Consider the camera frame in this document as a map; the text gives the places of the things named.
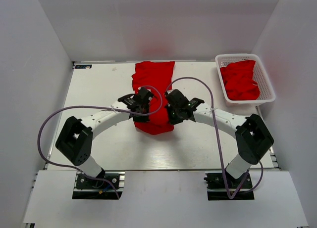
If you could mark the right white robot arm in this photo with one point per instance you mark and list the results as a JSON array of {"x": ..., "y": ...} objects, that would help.
[{"x": 253, "y": 138}]

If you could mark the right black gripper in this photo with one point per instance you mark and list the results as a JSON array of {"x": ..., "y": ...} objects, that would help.
[{"x": 172, "y": 120}]

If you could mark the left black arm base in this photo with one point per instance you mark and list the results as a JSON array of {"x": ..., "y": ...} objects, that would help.
[{"x": 87, "y": 189}]

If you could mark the blue table label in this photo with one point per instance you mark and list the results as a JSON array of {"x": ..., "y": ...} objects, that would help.
[{"x": 83, "y": 66}]

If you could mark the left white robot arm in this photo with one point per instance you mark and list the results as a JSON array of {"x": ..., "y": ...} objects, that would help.
[{"x": 77, "y": 135}]

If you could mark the white plastic basket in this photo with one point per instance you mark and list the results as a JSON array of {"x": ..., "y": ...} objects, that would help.
[{"x": 267, "y": 93}]

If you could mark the red t shirt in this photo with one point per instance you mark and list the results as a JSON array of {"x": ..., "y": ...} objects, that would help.
[{"x": 159, "y": 76}]

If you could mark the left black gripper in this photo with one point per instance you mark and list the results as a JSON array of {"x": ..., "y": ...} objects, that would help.
[{"x": 144, "y": 118}]

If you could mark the red t shirts in basket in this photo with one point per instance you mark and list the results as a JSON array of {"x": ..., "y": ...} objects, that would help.
[{"x": 238, "y": 81}]

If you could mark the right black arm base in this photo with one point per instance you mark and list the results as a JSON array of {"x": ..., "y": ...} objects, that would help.
[{"x": 216, "y": 190}]

